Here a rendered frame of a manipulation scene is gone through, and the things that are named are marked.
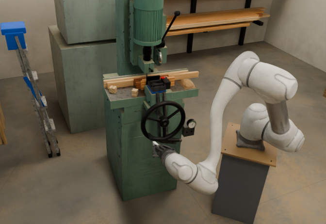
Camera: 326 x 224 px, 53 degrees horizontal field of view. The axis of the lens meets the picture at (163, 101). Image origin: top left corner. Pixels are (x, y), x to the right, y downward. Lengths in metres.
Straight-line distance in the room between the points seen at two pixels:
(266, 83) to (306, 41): 3.92
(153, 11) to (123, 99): 0.55
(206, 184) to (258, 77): 0.55
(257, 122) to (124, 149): 0.89
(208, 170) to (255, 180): 0.74
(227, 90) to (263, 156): 0.72
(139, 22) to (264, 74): 0.83
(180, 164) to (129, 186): 1.07
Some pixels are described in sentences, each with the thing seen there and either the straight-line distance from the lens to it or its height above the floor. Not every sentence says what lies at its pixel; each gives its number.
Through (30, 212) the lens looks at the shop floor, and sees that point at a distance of 2.65.
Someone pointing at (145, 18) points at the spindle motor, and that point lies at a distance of 1.95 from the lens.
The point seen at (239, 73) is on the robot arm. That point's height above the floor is 1.28.
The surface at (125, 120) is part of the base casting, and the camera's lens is 2.11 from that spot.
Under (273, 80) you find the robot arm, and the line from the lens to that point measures 1.50.
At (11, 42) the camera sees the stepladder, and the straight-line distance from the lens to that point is 2.54.
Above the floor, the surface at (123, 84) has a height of 0.92.
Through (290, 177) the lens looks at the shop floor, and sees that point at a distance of 3.05.
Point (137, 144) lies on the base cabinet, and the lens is 2.25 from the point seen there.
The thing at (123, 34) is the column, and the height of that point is 1.19.
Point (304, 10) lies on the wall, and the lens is 5.41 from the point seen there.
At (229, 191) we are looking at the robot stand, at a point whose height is 0.26.
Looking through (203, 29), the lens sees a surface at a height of 0.53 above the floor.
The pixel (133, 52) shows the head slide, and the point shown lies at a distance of 2.18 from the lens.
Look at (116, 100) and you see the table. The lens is 2.01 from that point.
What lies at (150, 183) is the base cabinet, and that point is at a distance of 2.54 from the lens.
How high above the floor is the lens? 1.93
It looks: 31 degrees down
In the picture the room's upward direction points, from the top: 3 degrees clockwise
